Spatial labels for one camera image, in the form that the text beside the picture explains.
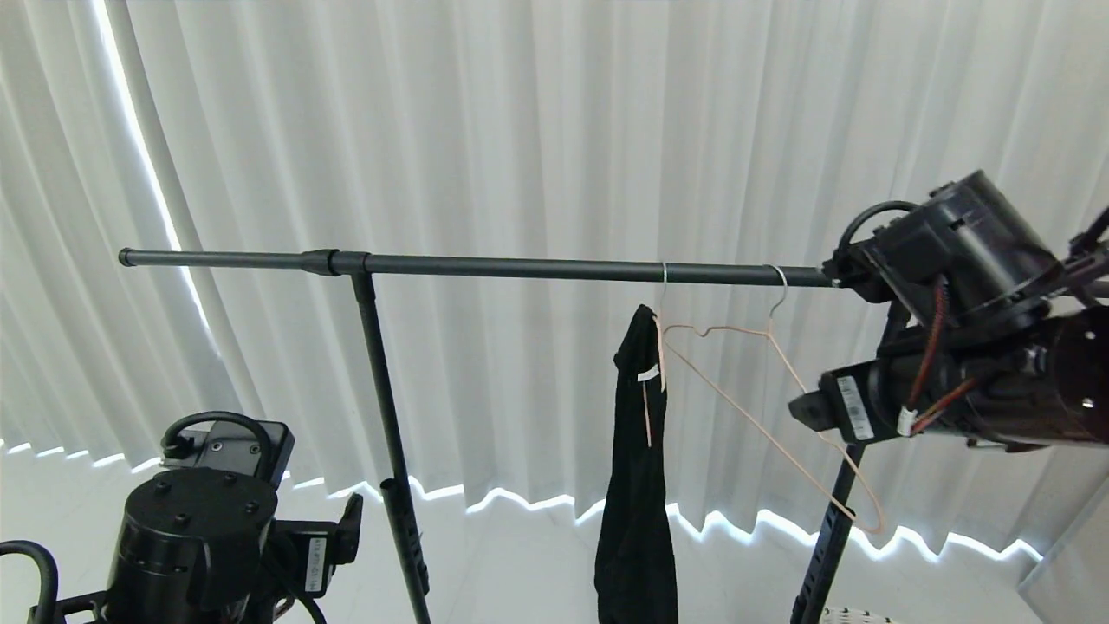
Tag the white laundry basket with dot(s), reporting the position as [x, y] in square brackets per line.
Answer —
[853, 617]

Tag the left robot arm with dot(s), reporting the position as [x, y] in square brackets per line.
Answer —
[191, 537]

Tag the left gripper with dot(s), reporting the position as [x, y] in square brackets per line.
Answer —
[299, 555]

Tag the white curtain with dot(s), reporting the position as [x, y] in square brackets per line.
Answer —
[520, 130]

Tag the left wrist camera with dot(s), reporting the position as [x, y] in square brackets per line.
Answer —
[260, 451]

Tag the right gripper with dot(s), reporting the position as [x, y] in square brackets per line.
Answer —
[1022, 390]

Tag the black garment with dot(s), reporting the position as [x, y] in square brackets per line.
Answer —
[637, 503]

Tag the black clothes rack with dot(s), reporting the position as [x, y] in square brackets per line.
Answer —
[520, 268]

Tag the pink clothes hanger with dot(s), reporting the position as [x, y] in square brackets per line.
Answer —
[736, 329]
[661, 355]

